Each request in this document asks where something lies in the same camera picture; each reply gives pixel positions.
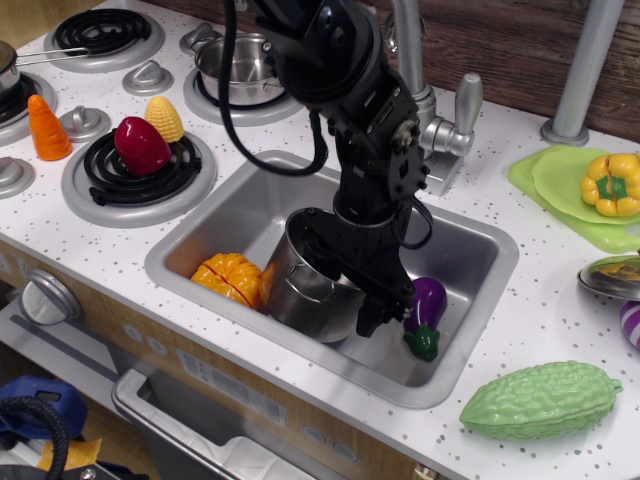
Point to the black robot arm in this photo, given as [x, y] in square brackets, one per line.
[328, 56]

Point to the red toy pepper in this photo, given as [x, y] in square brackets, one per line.
[141, 147]

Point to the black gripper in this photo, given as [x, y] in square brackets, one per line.
[369, 256]

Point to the steel saucepan with wire handle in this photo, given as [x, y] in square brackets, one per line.
[11, 60]

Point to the left edge burner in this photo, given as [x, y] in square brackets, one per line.
[14, 112]

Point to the yellow toy corn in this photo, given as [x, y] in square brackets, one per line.
[163, 116]

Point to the silver stove knob rear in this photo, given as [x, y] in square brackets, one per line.
[149, 79]

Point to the silver stove knob top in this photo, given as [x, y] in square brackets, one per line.
[192, 41]

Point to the steel pot lid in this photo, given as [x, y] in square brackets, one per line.
[616, 277]

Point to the tall steel pot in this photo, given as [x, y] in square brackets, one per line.
[300, 290]

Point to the silver oven dial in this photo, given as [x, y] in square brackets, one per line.
[46, 301]

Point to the blue object lower left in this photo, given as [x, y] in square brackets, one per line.
[36, 408]

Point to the orange toy carrot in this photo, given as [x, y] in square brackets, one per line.
[50, 139]

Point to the rear left black burner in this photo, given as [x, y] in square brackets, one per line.
[103, 41]

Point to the silver stove knob left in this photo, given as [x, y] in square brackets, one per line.
[17, 175]

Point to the yellow toy bell pepper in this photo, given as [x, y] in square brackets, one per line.
[611, 185]

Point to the purple striped toy vegetable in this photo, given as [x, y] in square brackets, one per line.
[630, 322]

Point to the green cutting board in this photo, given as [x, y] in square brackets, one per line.
[615, 239]

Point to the silver stove knob centre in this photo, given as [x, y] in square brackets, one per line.
[83, 124]

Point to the grey vertical pole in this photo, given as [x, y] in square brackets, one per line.
[568, 126]

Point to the light green plate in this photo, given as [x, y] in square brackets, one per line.
[557, 176]

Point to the orange toy pumpkin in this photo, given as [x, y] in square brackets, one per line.
[232, 276]

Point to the shallow steel pot on burner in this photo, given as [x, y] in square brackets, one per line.
[251, 80]

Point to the stainless steel sink basin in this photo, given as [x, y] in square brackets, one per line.
[247, 213]

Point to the black burner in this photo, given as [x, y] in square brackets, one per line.
[97, 186]
[103, 41]

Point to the silver stove knob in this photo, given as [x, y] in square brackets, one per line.
[83, 124]
[192, 41]
[149, 79]
[17, 175]

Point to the green toy bitter melon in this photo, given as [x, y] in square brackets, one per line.
[542, 402]

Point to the front right black burner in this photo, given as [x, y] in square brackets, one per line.
[97, 186]

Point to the purple toy eggplant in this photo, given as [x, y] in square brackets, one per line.
[421, 326]

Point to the grey oven door handle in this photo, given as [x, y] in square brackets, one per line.
[192, 437]

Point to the silver toy faucet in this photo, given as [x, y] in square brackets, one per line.
[446, 143]

